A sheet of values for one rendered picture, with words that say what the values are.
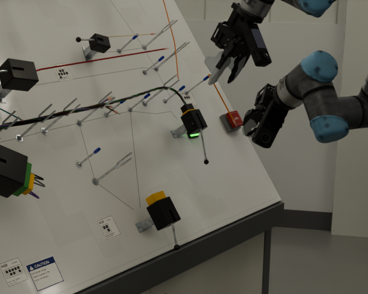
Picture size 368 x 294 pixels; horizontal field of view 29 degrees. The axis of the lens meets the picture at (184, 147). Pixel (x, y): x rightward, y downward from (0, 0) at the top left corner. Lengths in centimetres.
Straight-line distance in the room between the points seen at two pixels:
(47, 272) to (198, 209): 54
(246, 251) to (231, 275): 9
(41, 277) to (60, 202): 19
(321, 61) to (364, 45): 277
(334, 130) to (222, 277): 68
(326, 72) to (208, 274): 71
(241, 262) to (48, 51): 84
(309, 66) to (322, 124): 13
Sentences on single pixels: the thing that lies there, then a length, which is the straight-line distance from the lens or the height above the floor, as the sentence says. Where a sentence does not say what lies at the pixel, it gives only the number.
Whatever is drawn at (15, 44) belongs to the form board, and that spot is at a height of 136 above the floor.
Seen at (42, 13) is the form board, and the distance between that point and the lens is 191.
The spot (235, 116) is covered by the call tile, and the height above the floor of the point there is 112.
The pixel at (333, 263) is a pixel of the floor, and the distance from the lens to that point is 413.
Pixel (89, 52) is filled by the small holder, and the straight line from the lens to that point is 189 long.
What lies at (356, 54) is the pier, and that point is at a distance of 435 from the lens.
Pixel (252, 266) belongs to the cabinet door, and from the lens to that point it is 220.
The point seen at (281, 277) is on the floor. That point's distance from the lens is 388.
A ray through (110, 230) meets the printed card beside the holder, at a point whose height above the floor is 95.
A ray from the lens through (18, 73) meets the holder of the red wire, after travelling 158.
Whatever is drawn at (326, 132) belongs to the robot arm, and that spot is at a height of 120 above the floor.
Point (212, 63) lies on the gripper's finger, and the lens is 184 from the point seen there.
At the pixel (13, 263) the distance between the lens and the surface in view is 149.
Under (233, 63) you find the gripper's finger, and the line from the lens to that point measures 190.
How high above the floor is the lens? 151
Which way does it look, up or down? 13 degrees down
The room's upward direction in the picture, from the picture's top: 1 degrees clockwise
